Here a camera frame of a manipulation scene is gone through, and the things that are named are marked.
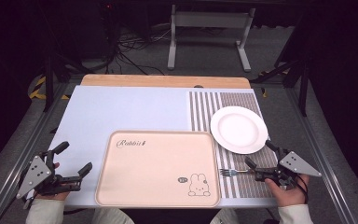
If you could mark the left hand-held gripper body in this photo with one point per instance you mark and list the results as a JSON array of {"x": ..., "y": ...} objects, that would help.
[{"x": 34, "y": 175}]

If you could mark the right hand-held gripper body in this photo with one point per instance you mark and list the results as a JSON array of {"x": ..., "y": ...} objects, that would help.
[{"x": 295, "y": 164}]

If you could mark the silver metal fork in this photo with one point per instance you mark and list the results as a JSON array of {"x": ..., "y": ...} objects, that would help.
[{"x": 230, "y": 172}]

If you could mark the person's left hand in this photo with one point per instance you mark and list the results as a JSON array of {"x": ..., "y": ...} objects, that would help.
[{"x": 52, "y": 197}]

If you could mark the person's right hand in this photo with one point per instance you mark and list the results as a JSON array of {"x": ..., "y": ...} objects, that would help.
[{"x": 289, "y": 196}]

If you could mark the striped grey placemat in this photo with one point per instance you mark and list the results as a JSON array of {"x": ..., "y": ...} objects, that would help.
[{"x": 248, "y": 186}]

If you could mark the white round plate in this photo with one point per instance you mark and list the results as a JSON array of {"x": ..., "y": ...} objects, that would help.
[{"x": 238, "y": 129}]

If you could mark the yellow black floor tape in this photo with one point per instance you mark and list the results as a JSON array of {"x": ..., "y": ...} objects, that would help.
[{"x": 37, "y": 90}]

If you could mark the black tripod stand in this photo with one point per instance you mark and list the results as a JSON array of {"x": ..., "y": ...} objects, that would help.
[
  {"x": 298, "y": 74},
  {"x": 51, "y": 81}
]

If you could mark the beige tray with rabbit print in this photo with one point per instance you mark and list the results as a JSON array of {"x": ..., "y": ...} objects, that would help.
[{"x": 155, "y": 174}]

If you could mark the light blue table mat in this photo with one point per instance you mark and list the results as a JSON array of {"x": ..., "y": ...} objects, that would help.
[{"x": 121, "y": 109}]

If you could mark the wooden table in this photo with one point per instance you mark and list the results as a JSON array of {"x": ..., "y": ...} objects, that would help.
[{"x": 155, "y": 81}]

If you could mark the grey metal stand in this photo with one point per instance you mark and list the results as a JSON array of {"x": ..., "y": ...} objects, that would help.
[{"x": 211, "y": 20}]

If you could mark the aluminium frame rail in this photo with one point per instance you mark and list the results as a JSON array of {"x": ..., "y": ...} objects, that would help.
[
  {"x": 15, "y": 161},
  {"x": 320, "y": 155}
]

